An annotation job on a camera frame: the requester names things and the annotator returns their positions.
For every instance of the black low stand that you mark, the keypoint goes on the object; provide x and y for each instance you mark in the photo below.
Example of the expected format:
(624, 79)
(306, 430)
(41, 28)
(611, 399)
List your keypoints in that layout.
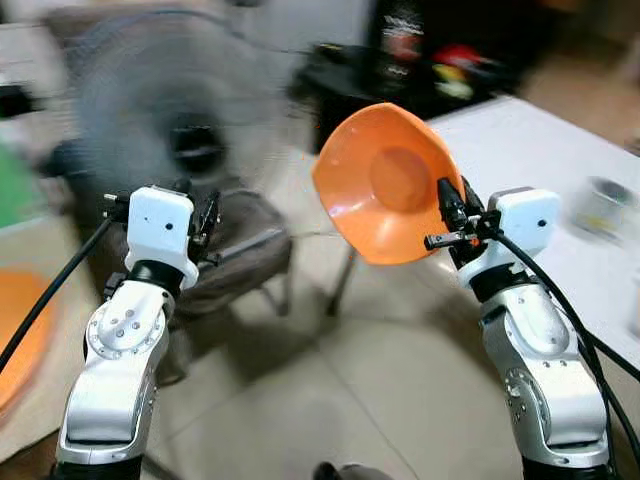
(335, 80)

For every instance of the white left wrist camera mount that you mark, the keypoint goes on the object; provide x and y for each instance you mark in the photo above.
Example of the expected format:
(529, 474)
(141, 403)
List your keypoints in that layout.
(160, 225)

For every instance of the orange round object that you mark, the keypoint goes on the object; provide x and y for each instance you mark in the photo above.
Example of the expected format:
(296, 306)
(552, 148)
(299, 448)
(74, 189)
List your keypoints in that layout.
(20, 340)

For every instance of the dark robot foot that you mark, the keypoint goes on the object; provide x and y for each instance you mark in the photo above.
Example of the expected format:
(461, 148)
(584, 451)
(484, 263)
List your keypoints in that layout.
(350, 471)

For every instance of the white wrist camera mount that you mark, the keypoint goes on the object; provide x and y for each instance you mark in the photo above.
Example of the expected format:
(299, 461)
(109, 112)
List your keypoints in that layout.
(525, 220)
(160, 225)

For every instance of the green object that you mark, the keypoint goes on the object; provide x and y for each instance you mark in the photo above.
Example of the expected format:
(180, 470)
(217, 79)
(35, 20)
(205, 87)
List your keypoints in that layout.
(15, 190)

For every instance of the red and yellow package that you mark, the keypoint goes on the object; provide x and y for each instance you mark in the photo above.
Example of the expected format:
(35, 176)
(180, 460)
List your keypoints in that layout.
(460, 70)

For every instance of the grey metal table leg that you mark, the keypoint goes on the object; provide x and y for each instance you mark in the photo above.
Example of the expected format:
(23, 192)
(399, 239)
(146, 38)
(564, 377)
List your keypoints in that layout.
(340, 285)

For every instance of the orange plastic bowl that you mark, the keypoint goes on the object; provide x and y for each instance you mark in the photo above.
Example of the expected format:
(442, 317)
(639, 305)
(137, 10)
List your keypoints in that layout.
(390, 180)

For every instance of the black bottle with label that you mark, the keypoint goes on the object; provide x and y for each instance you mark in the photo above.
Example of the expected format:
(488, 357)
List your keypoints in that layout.
(400, 45)

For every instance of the grey standing fan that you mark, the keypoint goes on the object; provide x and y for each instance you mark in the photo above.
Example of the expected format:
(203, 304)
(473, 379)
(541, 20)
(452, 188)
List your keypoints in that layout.
(130, 100)

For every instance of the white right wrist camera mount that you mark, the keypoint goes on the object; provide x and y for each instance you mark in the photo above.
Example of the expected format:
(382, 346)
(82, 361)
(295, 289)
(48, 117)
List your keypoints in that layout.
(525, 220)

